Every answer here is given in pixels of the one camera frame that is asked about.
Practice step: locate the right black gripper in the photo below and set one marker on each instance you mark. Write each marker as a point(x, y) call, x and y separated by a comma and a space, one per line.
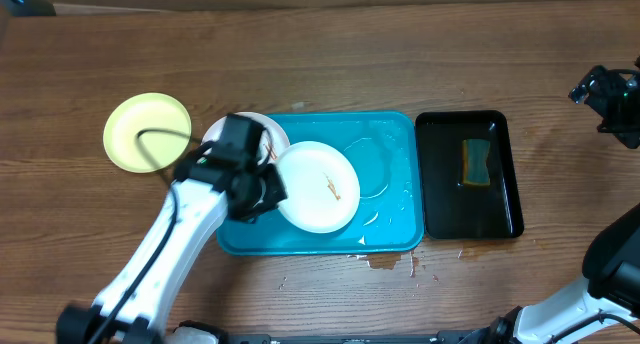
point(609, 86)

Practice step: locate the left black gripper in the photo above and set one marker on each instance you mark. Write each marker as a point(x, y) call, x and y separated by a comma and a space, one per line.
point(278, 193)

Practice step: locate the white plate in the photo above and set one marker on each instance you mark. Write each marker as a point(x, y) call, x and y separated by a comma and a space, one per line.
point(322, 187)
point(274, 140)

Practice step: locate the yellow green plate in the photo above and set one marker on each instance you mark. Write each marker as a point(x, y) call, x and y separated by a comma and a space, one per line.
point(147, 132)

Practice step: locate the green yellow sponge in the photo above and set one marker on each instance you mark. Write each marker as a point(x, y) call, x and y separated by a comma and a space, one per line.
point(475, 153)

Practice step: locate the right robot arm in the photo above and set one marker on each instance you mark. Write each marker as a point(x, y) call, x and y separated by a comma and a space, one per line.
point(607, 292)

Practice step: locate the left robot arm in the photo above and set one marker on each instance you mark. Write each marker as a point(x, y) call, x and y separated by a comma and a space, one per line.
point(228, 178)

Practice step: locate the teal plastic tray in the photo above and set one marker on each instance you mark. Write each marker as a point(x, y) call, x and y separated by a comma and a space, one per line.
point(381, 146)

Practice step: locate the black rectangular tray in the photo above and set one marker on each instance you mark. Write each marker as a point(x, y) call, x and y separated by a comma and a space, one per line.
point(456, 211)

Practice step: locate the dark object top left corner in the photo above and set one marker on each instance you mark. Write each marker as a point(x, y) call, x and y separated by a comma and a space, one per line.
point(25, 8)

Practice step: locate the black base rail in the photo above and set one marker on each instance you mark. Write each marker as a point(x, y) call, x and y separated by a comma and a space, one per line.
point(189, 335)

